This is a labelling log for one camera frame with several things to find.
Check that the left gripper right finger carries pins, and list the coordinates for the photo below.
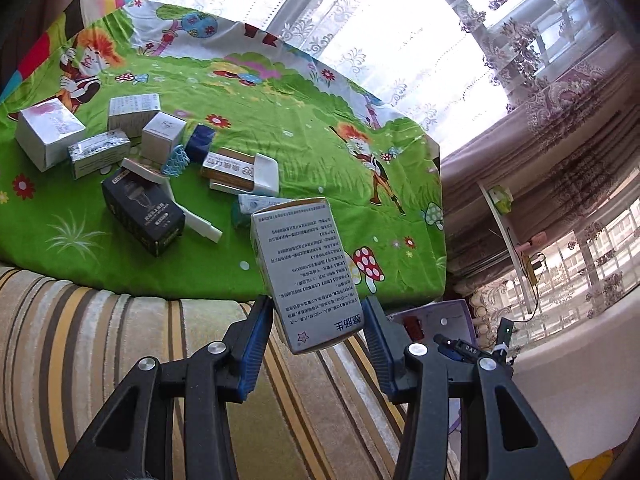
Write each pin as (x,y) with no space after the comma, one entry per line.
(502,437)

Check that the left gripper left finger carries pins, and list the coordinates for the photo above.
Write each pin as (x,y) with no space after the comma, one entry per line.
(131,436)

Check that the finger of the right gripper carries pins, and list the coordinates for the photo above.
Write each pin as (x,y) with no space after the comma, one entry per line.
(458,349)

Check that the white orange text box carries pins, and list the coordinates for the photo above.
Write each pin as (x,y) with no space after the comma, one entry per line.
(305,269)

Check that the brown white dental box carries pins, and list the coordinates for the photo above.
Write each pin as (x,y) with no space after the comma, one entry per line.
(236,173)

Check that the silver patterned medicine box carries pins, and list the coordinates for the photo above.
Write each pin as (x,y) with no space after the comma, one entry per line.
(96,152)

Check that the red toy car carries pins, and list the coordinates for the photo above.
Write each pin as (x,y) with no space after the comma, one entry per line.
(414,328)

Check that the green white medicine box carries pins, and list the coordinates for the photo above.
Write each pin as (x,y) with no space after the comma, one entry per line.
(246,204)

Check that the purple storage box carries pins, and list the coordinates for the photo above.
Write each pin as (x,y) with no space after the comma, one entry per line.
(451,318)

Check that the yellow cloth on floor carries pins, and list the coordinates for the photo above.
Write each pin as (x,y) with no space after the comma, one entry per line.
(593,468)

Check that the striped beige sofa cushion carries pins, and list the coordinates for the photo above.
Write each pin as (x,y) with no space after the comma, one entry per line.
(71,353)

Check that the black razor box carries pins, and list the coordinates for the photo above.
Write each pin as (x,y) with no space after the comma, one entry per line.
(143,209)

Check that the blue lattice toy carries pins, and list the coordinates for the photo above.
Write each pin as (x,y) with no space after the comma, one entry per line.
(176,162)

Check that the green cartoon mushroom cloth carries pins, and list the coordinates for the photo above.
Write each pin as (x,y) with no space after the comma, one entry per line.
(378,169)

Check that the dark blue small box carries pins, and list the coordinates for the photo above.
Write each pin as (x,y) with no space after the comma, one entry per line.
(199,142)

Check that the white made-in-china box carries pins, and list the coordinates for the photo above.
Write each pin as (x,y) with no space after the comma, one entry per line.
(160,136)

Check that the large silver pink box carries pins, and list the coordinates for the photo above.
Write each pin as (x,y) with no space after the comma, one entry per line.
(46,130)

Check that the white text medicine box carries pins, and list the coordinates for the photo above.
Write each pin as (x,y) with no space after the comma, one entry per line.
(131,113)

